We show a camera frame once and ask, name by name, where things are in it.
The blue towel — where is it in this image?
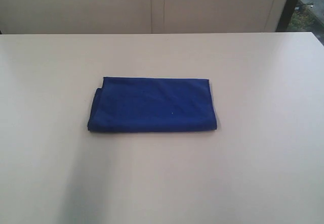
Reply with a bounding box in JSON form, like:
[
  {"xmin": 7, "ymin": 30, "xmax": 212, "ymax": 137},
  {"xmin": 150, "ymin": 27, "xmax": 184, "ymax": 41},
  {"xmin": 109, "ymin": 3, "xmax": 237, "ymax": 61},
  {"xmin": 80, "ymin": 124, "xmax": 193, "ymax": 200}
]
[{"xmin": 87, "ymin": 77, "xmax": 217, "ymax": 133}]

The beige wall panel board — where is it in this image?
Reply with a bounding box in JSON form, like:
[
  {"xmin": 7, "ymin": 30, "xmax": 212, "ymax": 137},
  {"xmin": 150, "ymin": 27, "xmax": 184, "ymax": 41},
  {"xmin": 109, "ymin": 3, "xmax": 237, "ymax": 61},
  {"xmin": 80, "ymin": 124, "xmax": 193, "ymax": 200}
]
[{"xmin": 1, "ymin": 0, "xmax": 286, "ymax": 34}]

